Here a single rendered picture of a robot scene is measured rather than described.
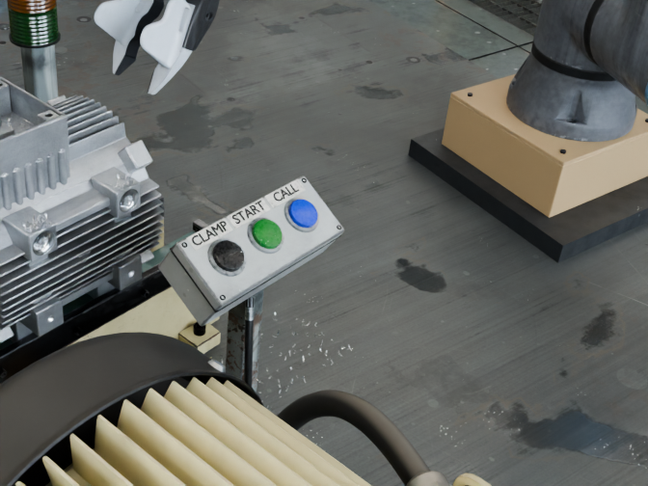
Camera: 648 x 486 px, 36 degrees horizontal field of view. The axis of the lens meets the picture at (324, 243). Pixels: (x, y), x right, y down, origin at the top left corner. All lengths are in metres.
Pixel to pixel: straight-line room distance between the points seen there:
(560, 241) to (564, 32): 0.29
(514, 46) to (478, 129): 2.48
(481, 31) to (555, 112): 2.62
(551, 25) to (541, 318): 0.41
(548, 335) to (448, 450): 0.25
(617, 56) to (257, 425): 1.03
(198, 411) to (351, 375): 0.83
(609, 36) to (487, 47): 2.61
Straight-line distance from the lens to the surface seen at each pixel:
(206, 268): 0.90
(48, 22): 1.34
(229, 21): 1.98
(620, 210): 1.53
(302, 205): 0.97
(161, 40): 0.94
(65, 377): 0.37
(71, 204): 0.98
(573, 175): 1.46
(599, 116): 1.48
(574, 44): 1.44
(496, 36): 4.06
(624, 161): 1.55
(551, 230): 1.44
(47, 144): 0.96
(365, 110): 1.71
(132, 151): 1.02
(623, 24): 1.33
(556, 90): 1.47
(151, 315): 1.15
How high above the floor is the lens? 1.62
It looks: 36 degrees down
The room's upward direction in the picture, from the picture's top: 6 degrees clockwise
